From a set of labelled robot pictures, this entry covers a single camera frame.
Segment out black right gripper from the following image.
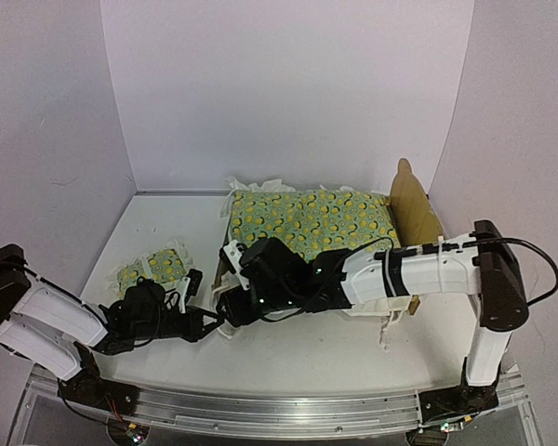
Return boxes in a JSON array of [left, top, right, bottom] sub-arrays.
[[217, 284, 299, 329]]

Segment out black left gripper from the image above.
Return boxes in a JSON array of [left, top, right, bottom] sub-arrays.
[[133, 306, 224, 344]]

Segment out lemon print bed cushion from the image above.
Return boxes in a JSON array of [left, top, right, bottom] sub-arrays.
[[213, 174, 415, 349]]

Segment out wooden pet bed frame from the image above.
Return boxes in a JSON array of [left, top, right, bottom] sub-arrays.
[[211, 157, 444, 317]]

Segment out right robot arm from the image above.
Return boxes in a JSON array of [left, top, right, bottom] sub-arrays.
[[215, 220, 558, 412]]

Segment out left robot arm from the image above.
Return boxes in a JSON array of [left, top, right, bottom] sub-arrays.
[[0, 244, 223, 406]]

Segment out small lemon print pillow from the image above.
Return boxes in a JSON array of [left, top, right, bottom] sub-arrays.
[[105, 239, 194, 298]]

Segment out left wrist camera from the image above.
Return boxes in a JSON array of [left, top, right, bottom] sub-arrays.
[[175, 269, 204, 314]]

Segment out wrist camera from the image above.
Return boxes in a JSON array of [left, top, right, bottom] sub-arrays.
[[219, 240, 250, 290], [175, 269, 204, 314]]

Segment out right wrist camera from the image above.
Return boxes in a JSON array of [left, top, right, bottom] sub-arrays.
[[219, 240, 250, 290]]

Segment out aluminium front rail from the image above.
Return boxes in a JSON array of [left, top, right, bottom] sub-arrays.
[[25, 361, 531, 433]]

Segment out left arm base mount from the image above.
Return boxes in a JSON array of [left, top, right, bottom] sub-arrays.
[[59, 342, 140, 416]]

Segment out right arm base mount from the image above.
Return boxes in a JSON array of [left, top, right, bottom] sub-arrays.
[[418, 360, 501, 428]]

